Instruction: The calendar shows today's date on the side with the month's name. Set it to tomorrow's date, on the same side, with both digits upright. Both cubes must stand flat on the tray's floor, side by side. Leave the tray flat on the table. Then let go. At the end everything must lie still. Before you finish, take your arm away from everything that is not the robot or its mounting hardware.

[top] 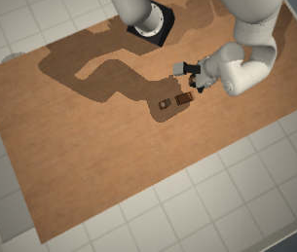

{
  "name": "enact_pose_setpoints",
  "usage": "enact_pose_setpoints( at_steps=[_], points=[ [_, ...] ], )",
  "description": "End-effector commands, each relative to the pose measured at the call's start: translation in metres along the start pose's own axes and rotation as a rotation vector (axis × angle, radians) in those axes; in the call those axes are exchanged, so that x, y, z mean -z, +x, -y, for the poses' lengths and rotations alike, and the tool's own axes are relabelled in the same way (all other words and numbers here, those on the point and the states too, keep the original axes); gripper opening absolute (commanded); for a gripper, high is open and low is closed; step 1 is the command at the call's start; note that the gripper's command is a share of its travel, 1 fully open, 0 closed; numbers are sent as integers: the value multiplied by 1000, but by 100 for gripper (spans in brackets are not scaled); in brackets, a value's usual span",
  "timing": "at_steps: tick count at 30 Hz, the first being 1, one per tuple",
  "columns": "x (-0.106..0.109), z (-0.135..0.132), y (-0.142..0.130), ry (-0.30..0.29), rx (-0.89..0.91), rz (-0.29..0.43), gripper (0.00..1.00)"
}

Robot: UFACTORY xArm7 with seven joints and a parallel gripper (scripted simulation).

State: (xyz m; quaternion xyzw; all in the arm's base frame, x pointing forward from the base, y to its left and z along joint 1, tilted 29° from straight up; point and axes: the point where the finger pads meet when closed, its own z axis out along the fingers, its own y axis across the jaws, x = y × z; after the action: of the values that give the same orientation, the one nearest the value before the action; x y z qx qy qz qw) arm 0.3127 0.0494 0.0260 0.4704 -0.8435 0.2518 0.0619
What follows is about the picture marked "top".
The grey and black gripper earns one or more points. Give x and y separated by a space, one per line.
202 81

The brown wooden tray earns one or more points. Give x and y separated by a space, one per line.
182 98

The brown calendar cube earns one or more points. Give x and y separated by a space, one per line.
192 80
162 105

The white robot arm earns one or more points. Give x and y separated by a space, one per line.
236 78

